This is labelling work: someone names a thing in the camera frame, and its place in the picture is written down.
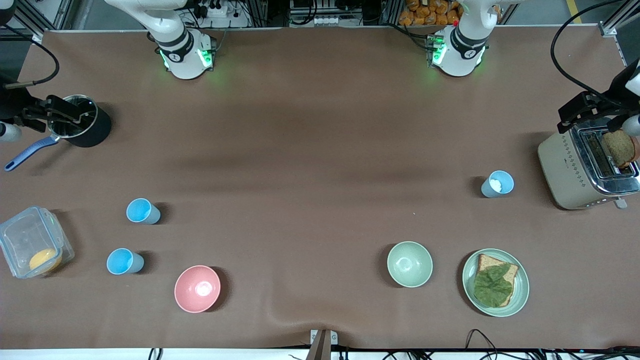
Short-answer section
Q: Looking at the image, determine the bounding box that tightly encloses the blue plastic cup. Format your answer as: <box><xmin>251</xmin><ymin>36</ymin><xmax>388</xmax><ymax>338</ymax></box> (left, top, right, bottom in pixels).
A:
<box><xmin>126</xmin><ymin>198</ymin><xmax>162</xmax><ymax>225</ymax></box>
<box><xmin>481</xmin><ymin>170</ymin><xmax>515</xmax><ymax>199</ymax></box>
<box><xmin>106</xmin><ymin>248</ymin><xmax>145</xmax><ymax>276</ymax></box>

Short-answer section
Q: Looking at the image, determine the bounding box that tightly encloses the pink bowl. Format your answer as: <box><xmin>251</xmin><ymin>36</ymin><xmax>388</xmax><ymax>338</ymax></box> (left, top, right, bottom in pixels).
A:
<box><xmin>174</xmin><ymin>265</ymin><xmax>222</xmax><ymax>314</ymax></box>

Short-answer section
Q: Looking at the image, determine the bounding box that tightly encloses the bag of orange buns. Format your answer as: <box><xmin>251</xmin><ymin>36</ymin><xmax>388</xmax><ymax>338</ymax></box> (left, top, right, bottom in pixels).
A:
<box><xmin>398</xmin><ymin>0</ymin><xmax>463</xmax><ymax>27</ymax></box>

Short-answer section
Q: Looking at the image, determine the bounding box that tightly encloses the pale green plate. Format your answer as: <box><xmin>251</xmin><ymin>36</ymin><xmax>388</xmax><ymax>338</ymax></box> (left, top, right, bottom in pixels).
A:
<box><xmin>462</xmin><ymin>248</ymin><xmax>530</xmax><ymax>318</ymax></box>

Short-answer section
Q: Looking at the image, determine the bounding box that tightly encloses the pale green bowl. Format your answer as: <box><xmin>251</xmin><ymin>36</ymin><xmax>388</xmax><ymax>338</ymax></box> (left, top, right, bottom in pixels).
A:
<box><xmin>386</xmin><ymin>241</ymin><xmax>434</xmax><ymax>289</ymax></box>

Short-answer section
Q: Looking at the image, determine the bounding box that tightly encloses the black pot with blue handle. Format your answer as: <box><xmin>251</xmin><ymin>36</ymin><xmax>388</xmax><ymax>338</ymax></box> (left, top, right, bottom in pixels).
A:
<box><xmin>4</xmin><ymin>94</ymin><xmax>113</xmax><ymax>172</ymax></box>

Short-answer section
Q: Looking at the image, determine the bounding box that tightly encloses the brown bread slice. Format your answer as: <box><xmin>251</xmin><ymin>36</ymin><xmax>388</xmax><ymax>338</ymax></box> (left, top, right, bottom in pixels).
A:
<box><xmin>474</xmin><ymin>253</ymin><xmax>520</xmax><ymax>308</ymax></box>
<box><xmin>601</xmin><ymin>129</ymin><xmax>639</xmax><ymax>169</ymax></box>

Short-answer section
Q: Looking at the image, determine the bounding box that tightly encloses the black cable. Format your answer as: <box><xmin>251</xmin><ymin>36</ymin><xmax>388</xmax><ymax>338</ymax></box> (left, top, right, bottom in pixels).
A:
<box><xmin>550</xmin><ymin>0</ymin><xmax>626</xmax><ymax>108</ymax></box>
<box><xmin>465</xmin><ymin>328</ymin><xmax>498</xmax><ymax>358</ymax></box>
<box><xmin>4</xmin><ymin>27</ymin><xmax>61</xmax><ymax>91</ymax></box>

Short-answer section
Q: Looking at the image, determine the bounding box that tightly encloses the green lettuce leaf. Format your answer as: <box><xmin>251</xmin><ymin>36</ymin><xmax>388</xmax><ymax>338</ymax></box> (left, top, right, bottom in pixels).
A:
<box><xmin>473</xmin><ymin>264</ymin><xmax>514</xmax><ymax>307</ymax></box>

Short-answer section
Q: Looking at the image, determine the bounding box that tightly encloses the clear plastic food container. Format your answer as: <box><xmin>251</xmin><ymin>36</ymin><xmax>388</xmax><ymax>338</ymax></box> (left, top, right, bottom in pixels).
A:
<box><xmin>0</xmin><ymin>206</ymin><xmax>76</xmax><ymax>279</ymax></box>

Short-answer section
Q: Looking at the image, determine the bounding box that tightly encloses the orange round food item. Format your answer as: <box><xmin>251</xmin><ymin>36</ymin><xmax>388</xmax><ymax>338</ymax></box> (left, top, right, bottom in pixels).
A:
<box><xmin>29</xmin><ymin>248</ymin><xmax>64</xmax><ymax>274</ymax></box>

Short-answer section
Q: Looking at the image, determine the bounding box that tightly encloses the beige and chrome toaster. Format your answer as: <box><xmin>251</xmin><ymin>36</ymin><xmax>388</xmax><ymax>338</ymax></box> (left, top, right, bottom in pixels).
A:
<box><xmin>537</xmin><ymin>117</ymin><xmax>640</xmax><ymax>211</ymax></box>

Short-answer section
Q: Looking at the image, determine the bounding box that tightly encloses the aluminium frame profile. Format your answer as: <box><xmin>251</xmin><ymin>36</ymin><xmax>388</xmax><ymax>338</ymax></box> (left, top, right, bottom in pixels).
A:
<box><xmin>597</xmin><ymin>0</ymin><xmax>640</xmax><ymax>38</ymax></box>
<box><xmin>12</xmin><ymin>0</ymin><xmax>76</xmax><ymax>42</ymax></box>

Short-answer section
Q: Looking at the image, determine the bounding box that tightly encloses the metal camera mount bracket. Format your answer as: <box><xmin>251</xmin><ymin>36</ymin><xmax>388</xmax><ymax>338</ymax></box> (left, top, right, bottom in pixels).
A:
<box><xmin>309</xmin><ymin>329</ymin><xmax>339</xmax><ymax>360</ymax></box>

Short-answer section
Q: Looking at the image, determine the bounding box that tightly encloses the brown table cloth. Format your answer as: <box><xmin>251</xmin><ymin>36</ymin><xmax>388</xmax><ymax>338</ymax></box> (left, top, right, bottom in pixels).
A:
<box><xmin>0</xmin><ymin>25</ymin><xmax>640</xmax><ymax>351</ymax></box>

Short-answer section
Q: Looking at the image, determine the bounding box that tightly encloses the white power strip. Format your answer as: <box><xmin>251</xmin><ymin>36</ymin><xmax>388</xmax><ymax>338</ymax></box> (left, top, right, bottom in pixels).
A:
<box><xmin>197</xmin><ymin>1</ymin><xmax>232</xmax><ymax>20</ymax></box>
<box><xmin>289</xmin><ymin>15</ymin><xmax>342</xmax><ymax>27</ymax></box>

